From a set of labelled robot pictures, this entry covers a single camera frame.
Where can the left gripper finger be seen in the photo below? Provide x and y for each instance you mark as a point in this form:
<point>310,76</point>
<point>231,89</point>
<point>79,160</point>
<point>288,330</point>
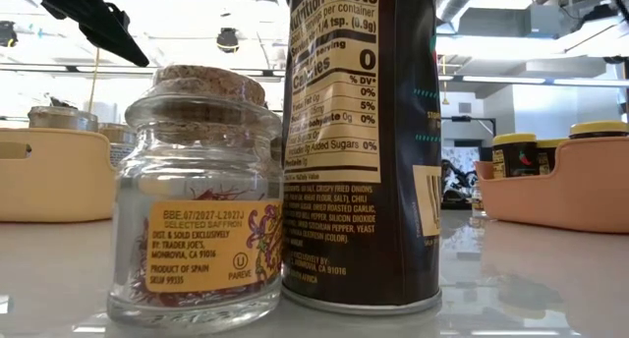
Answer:
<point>115,40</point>

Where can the brown spice can yellow lid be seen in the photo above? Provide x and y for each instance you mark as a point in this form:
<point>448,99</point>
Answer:
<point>514,156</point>
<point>354,230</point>
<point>599,129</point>
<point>549,156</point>

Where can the small cork-stoppered saffron jar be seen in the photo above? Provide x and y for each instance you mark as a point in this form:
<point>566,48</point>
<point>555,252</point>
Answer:
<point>196,181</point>
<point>476,200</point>

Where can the black ceiling-mounted device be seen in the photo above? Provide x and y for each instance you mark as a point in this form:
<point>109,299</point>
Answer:
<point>7,33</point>

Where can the black ceiling dome fixture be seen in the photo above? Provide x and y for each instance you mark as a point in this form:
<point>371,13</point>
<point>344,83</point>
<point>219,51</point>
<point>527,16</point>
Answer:
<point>227,38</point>

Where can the yellow plastic bin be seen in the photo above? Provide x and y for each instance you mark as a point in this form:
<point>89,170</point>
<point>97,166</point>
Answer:
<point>54,181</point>

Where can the black tubular stand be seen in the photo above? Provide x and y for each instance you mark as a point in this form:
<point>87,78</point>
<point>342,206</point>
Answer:
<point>462,119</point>

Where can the long ceiling light strip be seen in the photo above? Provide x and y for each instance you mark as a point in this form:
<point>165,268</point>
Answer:
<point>501,79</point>

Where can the orange plastic bin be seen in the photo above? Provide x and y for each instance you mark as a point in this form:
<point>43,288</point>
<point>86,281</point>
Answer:
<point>565,200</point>

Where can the silver ventilation duct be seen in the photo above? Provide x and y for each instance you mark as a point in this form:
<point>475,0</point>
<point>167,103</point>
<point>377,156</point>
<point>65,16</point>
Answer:
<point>457,1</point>

